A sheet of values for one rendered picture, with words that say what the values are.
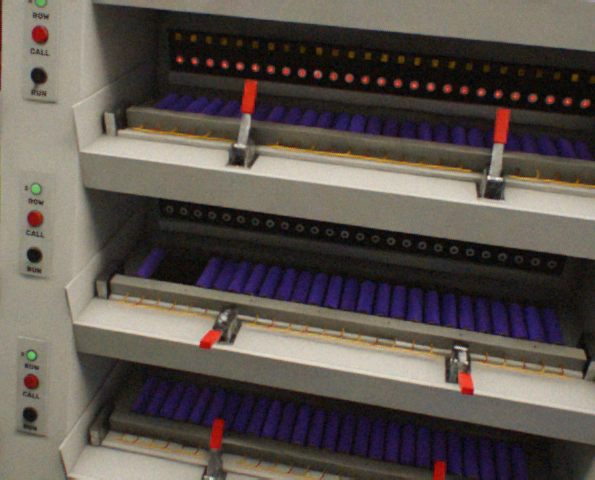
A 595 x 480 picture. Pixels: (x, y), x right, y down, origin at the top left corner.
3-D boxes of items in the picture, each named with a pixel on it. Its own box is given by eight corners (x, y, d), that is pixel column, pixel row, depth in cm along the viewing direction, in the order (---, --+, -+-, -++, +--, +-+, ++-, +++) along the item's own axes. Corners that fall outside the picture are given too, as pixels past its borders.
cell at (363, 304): (374, 292, 77) (369, 324, 72) (360, 290, 78) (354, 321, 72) (376, 281, 76) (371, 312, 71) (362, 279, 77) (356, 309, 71)
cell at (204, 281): (208, 258, 80) (191, 285, 74) (220, 255, 79) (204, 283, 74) (213, 269, 80) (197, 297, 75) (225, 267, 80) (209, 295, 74)
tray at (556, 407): (600, 446, 64) (631, 382, 59) (77, 351, 72) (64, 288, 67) (566, 328, 81) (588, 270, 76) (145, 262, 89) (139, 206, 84)
